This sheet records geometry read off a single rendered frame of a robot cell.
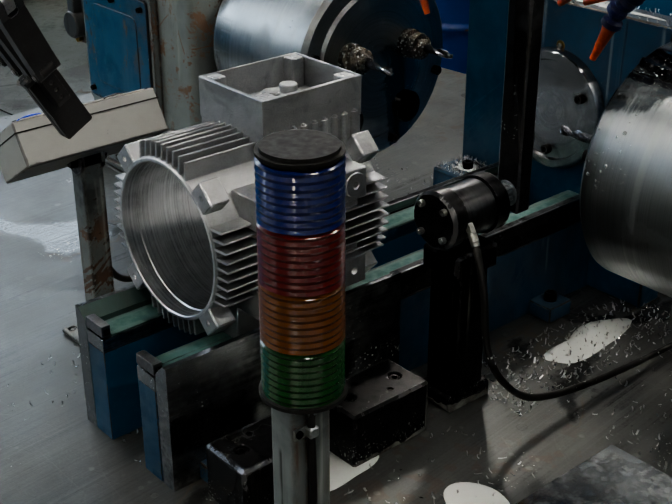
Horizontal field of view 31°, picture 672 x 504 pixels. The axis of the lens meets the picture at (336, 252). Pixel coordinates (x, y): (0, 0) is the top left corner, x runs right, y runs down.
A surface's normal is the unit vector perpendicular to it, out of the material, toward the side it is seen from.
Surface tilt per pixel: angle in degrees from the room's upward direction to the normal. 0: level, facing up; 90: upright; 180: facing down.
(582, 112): 90
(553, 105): 90
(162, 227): 69
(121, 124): 58
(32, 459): 0
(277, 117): 90
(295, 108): 90
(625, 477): 0
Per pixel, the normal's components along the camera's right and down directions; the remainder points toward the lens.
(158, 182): 0.61, 0.63
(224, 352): 0.65, 0.33
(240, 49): -0.75, 0.14
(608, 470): 0.00, -0.90
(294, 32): -0.67, -0.17
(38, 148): 0.55, -0.19
